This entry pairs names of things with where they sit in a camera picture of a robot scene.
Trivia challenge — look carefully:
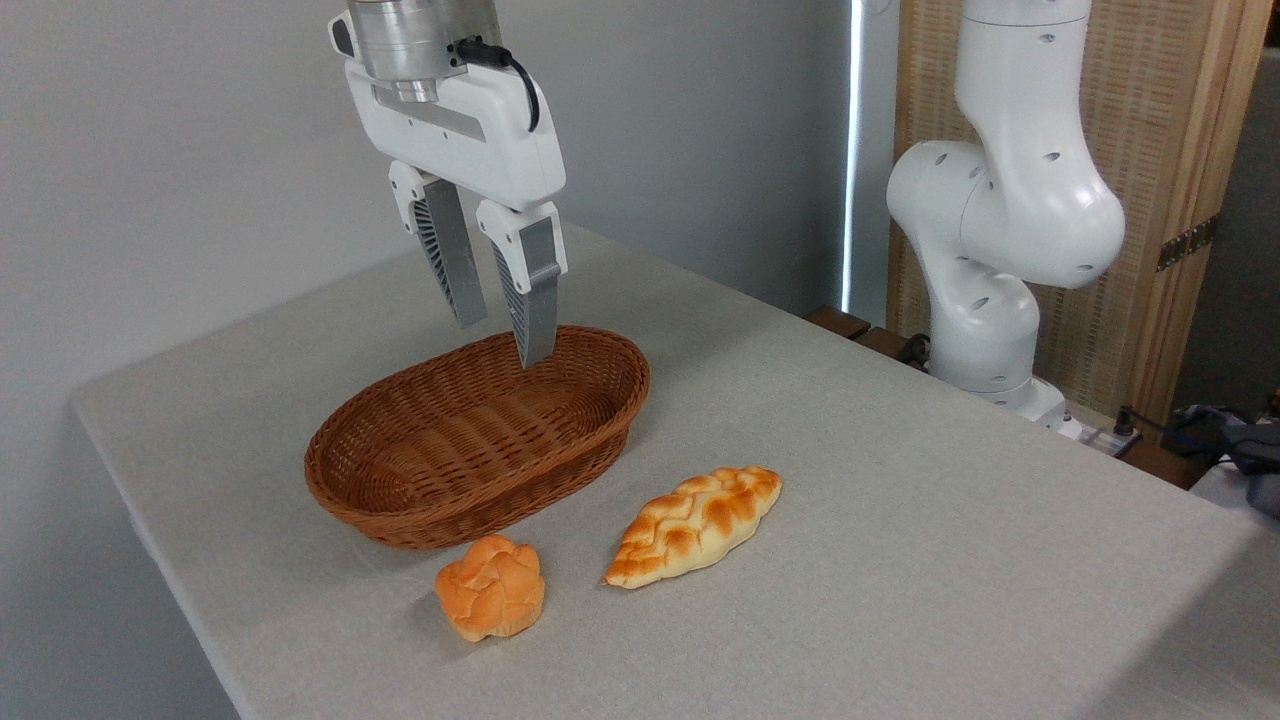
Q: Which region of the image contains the grey table cloth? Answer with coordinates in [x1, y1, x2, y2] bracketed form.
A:
[70, 210, 1280, 720]

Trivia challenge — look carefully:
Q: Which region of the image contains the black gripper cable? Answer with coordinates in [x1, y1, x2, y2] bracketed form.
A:
[449, 37, 542, 134]

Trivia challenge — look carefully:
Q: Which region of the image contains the brown oval wicker basket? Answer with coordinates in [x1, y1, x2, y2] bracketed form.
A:
[304, 324, 652, 551]

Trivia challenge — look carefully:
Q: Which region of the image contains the dark grey bag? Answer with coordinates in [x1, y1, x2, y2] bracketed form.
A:
[1165, 400, 1280, 521]

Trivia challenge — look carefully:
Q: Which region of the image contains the metal screen hinge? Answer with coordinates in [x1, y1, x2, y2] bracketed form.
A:
[1156, 214, 1221, 273]

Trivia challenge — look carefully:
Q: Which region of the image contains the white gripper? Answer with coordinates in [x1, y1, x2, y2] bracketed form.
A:
[329, 10, 570, 370]

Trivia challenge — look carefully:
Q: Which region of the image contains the round orange bread bun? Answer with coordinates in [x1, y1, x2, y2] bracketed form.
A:
[434, 534, 547, 643]

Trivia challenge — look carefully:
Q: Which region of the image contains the brown wooden block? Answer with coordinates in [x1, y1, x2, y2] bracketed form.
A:
[805, 305, 872, 342]
[855, 326, 929, 369]

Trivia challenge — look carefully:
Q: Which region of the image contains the long braided bread loaf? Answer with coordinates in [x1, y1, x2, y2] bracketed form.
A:
[602, 465, 784, 591]

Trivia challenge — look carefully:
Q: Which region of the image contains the black base cable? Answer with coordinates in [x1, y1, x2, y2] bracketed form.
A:
[1113, 404, 1201, 443]

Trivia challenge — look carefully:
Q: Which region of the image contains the wooden woven folding screen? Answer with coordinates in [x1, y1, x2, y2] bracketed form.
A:
[888, 0, 1277, 433]

